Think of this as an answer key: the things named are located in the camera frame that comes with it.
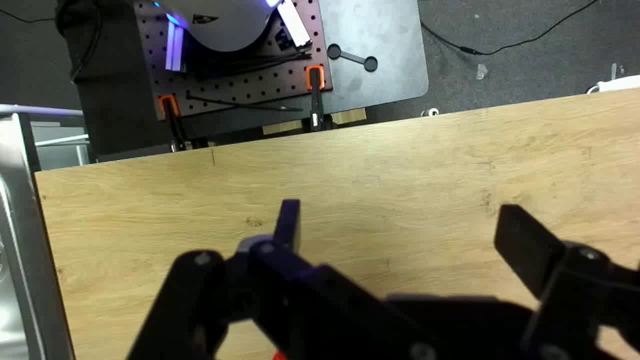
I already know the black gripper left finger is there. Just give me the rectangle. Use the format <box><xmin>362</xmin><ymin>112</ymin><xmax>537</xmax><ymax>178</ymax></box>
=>
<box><xmin>126</xmin><ymin>199</ymin><xmax>439</xmax><ymax>360</ymax></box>

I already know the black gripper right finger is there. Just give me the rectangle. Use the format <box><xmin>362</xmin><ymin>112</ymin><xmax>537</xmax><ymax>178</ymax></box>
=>
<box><xmin>493</xmin><ymin>204</ymin><xmax>640</xmax><ymax>360</ymax></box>

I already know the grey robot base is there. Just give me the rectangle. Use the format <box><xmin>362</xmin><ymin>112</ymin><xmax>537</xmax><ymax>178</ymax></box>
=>
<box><xmin>157</xmin><ymin>0</ymin><xmax>273</xmax><ymax>52</ymax></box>

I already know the white power strip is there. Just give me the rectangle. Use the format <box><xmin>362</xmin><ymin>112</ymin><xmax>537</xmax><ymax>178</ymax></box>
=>
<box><xmin>588</xmin><ymin>61</ymin><xmax>640</xmax><ymax>94</ymax></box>

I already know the orange black clamp left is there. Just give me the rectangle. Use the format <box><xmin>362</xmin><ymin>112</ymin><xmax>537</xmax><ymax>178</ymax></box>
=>
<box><xmin>157</xmin><ymin>94</ymin><xmax>186</xmax><ymax>149</ymax></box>

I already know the orange black clamp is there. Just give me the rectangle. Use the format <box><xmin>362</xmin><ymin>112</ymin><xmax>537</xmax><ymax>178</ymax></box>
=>
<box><xmin>306</xmin><ymin>64</ymin><xmax>323</xmax><ymax>129</ymax></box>
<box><xmin>157</xmin><ymin>94</ymin><xmax>186</xmax><ymax>149</ymax></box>

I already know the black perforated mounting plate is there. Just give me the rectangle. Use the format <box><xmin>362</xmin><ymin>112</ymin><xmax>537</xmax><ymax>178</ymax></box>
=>
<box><xmin>134</xmin><ymin>0</ymin><xmax>334</xmax><ymax>120</ymax></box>

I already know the orange black clamp right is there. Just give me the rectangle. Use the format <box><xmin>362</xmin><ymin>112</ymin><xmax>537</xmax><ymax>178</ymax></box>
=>
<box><xmin>306</xmin><ymin>64</ymin><xmax>323</xmax><ymax>129</ymax></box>

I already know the grey metal side plate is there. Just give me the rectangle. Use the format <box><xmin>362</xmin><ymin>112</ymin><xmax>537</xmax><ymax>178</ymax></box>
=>
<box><xmin>320</xmin><ymin>0</ymin><xmax>428</xmax><ymax>112</ymax></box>

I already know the stainless steel sink counter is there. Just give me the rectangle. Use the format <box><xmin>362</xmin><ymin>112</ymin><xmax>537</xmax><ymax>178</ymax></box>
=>
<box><xmin>0</xmin><ymin>109</ymin><xmax>76</xmax><ymax>360</ymax></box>

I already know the black floor cable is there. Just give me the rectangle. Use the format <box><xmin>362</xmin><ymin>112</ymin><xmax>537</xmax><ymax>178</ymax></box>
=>
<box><xmin>417</xmin><ymin>0</ymin><xmax>600</xmax><ymax>57</ymax></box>

